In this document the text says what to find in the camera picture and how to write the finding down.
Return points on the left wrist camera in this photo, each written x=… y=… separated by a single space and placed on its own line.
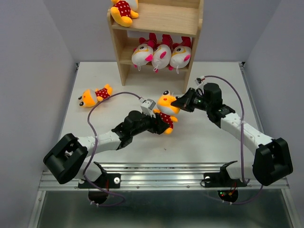
x=147 y=106

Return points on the white pink plush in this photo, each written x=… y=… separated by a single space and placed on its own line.
x=143 y=54
x=162 y=54
x=181 y=54

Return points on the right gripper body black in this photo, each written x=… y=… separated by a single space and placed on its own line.
x=199 y=103

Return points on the orange plush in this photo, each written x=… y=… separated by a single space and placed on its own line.
x=124 y=11
x=90 y=98

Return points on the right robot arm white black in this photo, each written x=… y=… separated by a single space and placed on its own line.
x=272 y=160

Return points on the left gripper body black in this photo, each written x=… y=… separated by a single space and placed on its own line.
x=147 y=123

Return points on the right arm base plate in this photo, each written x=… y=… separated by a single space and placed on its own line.
x=213 y=180

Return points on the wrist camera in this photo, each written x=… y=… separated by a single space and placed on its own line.
x=200 y=82
x=147 y=106

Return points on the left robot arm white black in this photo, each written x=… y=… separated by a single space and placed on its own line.
x=71 y=157

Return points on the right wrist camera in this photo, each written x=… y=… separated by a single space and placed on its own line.
x=200 y=82

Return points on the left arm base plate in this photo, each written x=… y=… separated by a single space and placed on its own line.
x=109 y=181

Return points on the aluminium mounting rail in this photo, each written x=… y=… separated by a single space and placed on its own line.
x=152 y=176

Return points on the orange plush facing up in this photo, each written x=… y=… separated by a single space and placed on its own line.
x=166 y=111

